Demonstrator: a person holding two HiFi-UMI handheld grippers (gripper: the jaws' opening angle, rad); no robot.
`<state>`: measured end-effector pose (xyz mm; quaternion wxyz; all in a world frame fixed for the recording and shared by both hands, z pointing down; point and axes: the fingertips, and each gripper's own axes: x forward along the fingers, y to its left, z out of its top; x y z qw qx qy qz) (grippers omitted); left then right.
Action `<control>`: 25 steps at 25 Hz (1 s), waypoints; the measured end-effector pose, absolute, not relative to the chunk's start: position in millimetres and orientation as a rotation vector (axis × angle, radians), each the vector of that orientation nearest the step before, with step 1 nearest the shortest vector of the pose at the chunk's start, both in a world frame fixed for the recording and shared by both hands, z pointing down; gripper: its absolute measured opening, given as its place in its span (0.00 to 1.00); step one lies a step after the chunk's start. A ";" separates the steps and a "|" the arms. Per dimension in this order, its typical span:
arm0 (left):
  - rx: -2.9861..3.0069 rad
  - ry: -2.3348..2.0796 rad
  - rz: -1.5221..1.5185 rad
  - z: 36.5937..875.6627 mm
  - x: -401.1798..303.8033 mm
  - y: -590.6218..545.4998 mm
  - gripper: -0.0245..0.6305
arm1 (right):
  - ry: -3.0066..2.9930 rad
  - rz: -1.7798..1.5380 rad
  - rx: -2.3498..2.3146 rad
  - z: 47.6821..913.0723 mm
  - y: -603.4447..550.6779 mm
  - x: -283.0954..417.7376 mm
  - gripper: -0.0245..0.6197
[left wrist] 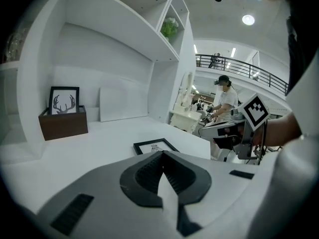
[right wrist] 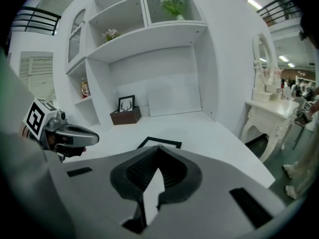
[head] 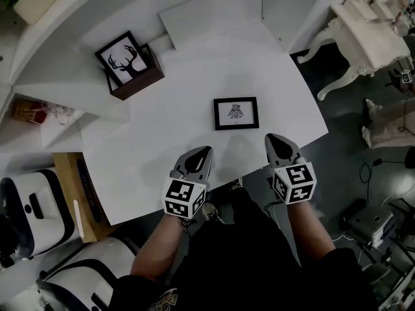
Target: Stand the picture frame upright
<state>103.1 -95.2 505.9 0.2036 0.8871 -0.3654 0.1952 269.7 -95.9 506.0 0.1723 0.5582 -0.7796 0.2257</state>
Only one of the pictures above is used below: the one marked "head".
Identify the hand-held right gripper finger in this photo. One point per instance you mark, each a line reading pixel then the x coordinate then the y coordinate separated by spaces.
pixel 269 155
pixel 293 149

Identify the black antler print picture frame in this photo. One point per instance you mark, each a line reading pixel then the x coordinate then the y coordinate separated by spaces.
pixel 123 58

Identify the person's black trousers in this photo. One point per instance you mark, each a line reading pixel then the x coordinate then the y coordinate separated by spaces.
pixel 253 225

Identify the person's grey shoe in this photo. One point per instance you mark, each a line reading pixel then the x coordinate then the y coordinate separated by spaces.
pixel 236 183
pixel 212 212

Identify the grey equipment case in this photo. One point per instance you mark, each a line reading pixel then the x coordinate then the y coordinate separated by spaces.
pixel 371 225

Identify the dark brown wooden box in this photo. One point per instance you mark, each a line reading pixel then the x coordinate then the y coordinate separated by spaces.
pixel 142 83

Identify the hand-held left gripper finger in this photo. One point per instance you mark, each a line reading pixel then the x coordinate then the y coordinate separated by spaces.
pixel 207 170
pixel 181 165

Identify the person's black shirt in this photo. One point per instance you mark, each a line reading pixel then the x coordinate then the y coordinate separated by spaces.
pixel 243 287

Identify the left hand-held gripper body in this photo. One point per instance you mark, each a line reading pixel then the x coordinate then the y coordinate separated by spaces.
pixel 181 196

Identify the white robot with black trim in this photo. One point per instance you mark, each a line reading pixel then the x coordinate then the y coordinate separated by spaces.
pixel 97 261
pixel 48 212

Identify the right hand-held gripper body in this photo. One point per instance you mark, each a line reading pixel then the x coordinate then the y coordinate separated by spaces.
pixel 295 183

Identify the cream ornate dressing table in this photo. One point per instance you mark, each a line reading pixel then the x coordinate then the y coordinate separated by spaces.
pixel 366 34

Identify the brown cardboard box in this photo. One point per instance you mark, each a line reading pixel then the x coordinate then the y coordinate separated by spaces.
pixel 66 186

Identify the white table top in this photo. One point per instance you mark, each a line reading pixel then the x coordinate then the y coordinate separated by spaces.
pixel 181 86

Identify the white flat board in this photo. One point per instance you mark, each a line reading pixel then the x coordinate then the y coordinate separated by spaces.
pixel 210 15

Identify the person's right forearm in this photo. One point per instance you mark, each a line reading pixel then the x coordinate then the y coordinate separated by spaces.
pixel 309 228

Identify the red packet on shelf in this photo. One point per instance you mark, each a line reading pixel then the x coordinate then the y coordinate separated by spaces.
pixel 27 112

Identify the small black picture frame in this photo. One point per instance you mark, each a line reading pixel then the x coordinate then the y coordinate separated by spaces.
pixel 236 113

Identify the person's left forearm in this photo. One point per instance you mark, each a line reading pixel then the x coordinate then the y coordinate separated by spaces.
pixel 162 245

